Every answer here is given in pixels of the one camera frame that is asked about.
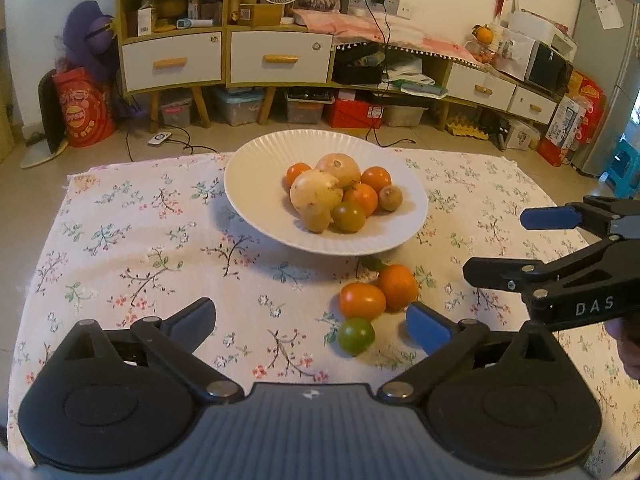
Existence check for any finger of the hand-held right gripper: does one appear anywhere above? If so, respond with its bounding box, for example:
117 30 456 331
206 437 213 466
520 195 640 240
462 234 640 302

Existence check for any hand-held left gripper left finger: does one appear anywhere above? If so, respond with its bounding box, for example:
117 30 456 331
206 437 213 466
50 297 246 404

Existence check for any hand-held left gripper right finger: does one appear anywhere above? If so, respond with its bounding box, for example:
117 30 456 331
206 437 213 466
377 301 576 404

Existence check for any orange tomato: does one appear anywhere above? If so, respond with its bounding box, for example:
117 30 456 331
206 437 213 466
339 282 387 322
285 162 313 191
360 166 392 194

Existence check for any green tomato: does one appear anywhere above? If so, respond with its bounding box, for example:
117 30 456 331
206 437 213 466
338 317 376 357

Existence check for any small yellow-brown fruit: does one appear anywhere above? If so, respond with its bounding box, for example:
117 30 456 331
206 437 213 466
378 185 404 212
299 202 333 234

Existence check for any olive-orange tomato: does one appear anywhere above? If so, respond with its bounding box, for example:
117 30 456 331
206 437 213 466
331 201 367 234

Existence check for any orange mandarin with leaf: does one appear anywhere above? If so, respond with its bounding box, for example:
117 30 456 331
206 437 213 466
342 182 379 217

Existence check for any white ribbed plate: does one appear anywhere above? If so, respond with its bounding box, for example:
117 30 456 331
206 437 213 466
223 129 429 256

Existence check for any person's right hand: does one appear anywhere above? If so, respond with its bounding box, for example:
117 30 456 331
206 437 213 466
605 316 640 386

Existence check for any small red carton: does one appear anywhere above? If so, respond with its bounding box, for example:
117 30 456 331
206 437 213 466
537 137 571 167

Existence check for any floral tablecloth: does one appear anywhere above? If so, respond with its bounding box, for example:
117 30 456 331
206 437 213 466
7 147 640 476

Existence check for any blue plastic stool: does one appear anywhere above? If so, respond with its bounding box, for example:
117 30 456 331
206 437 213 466
602 137 640 200

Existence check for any small white drawer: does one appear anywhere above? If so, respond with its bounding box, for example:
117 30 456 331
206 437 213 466
507 85 558 125
446 64 517 107

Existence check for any yellow egg carton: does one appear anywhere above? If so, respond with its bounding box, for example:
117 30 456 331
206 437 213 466
446 112 490 140

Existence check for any red snack carton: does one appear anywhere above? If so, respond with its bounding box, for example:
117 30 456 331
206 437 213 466
565 70 606 136

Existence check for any silver refrigerator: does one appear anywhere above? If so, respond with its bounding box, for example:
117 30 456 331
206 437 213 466
570 0 640 176

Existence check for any black microwave oven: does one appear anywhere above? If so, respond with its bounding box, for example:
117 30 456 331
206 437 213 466
525 40 576 95

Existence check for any low yellow cabinet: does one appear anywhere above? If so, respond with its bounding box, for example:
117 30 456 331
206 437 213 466
332 42 561 132

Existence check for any pale yellow speckled pomegranate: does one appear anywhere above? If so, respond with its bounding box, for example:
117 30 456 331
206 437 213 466
289 169 345 213

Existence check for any clear storage box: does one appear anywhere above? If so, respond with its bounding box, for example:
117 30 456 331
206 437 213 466
286 97 323 125
212 87 265 127
159 92 193 128
382 105 428 128

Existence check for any yellow-orange pomegranate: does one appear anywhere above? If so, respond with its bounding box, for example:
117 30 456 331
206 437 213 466
315 153 362 188

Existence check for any white printer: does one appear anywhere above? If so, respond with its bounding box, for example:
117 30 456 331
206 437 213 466
507 9 578 61

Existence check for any white folded cloth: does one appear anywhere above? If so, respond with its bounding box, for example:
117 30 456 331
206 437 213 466
385 55 448 98

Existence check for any white paper note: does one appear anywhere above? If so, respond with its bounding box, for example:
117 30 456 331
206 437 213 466
592 0 626 31

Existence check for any red box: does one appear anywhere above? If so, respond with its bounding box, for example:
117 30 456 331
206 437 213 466
327 99 385 129

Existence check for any pink cloth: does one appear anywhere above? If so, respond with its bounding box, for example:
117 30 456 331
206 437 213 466
292 9 483 68

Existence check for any red snack bag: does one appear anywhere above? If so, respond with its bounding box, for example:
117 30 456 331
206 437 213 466
51 66 117 148

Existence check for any black bag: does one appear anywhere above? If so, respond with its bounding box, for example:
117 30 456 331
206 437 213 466
331 47 383 86

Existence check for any flat black box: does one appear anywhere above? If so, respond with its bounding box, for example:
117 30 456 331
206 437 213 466
287 89 335 103

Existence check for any black flat panel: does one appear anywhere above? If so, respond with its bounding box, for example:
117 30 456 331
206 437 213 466
21 69 70 168

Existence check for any yellow wooden cabinet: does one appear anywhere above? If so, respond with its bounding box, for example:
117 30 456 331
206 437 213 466
115 0 336 129

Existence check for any white tall carton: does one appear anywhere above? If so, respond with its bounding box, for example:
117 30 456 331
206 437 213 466
135 7 158 37

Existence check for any purple plush toy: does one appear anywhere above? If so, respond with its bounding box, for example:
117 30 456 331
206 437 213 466
62 0 118 86

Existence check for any cardboard box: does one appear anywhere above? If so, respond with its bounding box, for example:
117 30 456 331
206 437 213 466
239 3 286 26

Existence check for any black power cable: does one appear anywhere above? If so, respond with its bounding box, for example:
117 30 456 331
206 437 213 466
364 0 393 143

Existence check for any white drawer with yellow handle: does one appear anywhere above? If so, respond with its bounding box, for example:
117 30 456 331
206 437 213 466
229 30 333 86
121 31 223 93

